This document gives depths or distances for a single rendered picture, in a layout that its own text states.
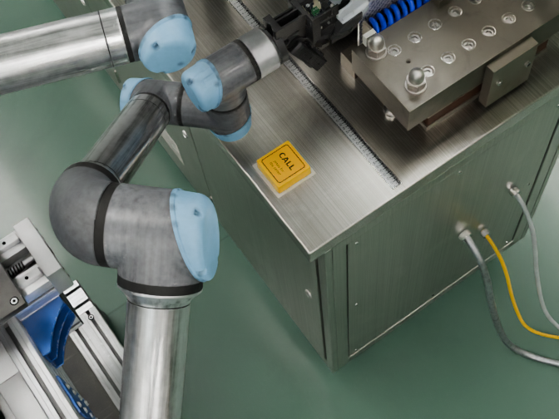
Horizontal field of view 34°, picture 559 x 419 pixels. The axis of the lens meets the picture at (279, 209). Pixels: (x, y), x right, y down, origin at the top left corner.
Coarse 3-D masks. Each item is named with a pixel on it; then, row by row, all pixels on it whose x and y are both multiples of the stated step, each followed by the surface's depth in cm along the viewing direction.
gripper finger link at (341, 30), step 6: (360, 12) 150; (354, 18) 150; (360, 18) 151; (336, 24) 149; (342, 24) 149; (348, 24) 149; (354, 24) 150; (336, 30) 149; (342, 30) 149; (348, 30) 149; (336, 36) 149; (342, 36) 149
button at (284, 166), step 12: (288, 144) 161; (264, 156) 160; (276, 156) 160; (288, 156) 159; (300, 156) 159; (264, 168) 159; (276, 168) 159; (288, 168) 158; (300, 168) 158; (276, 180) 158; (288, 180) 157
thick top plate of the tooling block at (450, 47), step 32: (480, 0) 159; (512, 0) 158; (544, 0) 157; (384, 32) 157; (416, 32) 156; (448, 32) 156; (480, 32) 155; (512, 32) 155; (544, 32) 158; (352, 64) 159; (384, 64) 154; (416, 64) 153; (448, 64) 153; (480, 64) 152; (384, 96) 155; (416, 96) 151; (448, 96) 154
